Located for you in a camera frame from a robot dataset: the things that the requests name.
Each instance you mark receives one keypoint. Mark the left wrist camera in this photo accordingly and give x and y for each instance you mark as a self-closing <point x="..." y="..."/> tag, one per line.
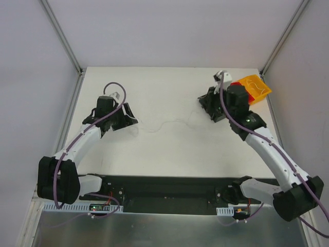
<point x="115" y="96"/>

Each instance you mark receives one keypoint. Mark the white cable duct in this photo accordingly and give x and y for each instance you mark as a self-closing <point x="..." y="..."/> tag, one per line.
<point x="84" y="208"/>
<point x="225" y="211"/>

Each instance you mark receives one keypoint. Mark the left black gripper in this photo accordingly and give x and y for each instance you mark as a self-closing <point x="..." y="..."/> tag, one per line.
<point x="123" y="118"/>

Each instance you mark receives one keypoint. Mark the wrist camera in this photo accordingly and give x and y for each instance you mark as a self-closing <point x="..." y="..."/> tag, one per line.
<point x="115" y="96"/>
<point x="223" y="80"/>

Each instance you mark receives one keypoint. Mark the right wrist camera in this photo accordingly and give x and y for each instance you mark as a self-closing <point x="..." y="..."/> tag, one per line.
<point x="223" y="80"/>

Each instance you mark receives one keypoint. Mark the red plastic bin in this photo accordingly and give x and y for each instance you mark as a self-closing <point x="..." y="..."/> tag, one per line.
<point x="250" y="97"/>

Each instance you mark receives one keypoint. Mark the black plastic bin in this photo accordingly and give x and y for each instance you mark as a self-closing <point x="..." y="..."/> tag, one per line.
<point x="202" y="101"/>

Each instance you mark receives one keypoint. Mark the right white cable duct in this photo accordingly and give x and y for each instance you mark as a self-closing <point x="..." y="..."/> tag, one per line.
<point x="225" y="211"/>

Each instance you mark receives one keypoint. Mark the aluminium frame post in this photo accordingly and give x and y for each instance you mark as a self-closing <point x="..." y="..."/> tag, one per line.
<point x="61" y="35"/>
<point x="302" y="6"/>

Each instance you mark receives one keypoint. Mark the left aluminium frame post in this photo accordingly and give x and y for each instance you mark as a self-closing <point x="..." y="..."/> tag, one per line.
<point x="61" y="35"/>

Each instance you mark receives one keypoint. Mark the yellow plastic bin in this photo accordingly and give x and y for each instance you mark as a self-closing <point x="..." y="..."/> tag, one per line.
<point x="257" y="88"/>

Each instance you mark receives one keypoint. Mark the left white cable duct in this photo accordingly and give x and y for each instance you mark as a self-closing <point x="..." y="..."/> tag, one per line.
<point x="84" y="208"/>

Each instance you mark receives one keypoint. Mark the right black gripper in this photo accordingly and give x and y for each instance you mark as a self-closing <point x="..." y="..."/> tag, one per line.
<point x="212" y="106"/>

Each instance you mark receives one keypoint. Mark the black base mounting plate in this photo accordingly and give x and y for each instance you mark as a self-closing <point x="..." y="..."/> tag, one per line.
<point x="164" y="195"/>

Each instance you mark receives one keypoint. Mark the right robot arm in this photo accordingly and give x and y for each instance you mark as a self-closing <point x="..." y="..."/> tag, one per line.
<point x="297" y="192"/>

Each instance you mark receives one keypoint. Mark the right aluminium frame post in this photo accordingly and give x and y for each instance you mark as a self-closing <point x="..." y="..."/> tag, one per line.
<point x="302" y="6"/>

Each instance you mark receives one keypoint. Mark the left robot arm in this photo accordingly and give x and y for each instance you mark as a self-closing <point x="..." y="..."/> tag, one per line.
<point x="58" y="177"/>

